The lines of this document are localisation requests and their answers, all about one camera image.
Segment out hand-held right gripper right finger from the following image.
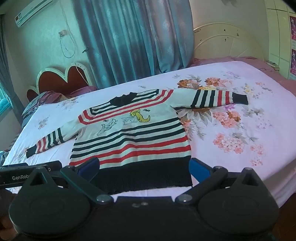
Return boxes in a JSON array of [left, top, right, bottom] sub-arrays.
[[175, 158, 263, 207]]

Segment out striped knit sweater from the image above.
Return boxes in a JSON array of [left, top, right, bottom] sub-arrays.
[[26, 89, 249, 194]]

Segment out teal side curtain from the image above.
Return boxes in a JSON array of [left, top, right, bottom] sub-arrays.
[[0, 16, 23, 121]]

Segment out white air conditioner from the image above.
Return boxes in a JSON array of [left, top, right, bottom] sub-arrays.
[[14, 0, 58, 28]]

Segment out blue curtain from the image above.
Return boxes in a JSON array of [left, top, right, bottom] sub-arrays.
[[73, 0, 195, 88]]

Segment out cream wardrobe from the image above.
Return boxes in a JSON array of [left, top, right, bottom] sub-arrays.
[[266, 0, 296, 80]]

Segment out floral bed sheet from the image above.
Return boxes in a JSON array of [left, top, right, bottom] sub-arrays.
[[0, 61, 296, 209]]

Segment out red heart-shaped headboard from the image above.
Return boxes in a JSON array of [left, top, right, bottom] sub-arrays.
[[26, 62, 93, 102]]

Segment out white wall cable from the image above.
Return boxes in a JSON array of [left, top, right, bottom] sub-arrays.
[[59, 2, 77, 59]]

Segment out cream bed headboard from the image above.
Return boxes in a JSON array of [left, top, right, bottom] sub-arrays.
[[193, 22, 271, 62]]

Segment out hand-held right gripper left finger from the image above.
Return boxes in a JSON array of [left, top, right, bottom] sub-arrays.
[[22, 158, 114, 207]]

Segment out purple pillow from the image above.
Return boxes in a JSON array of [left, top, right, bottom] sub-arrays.
[[22, 86, 97, 121]]

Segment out pink wall poster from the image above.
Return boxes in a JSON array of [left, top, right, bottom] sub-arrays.
[[289, 16, 296, 42], [290, 49, 296, 80]]

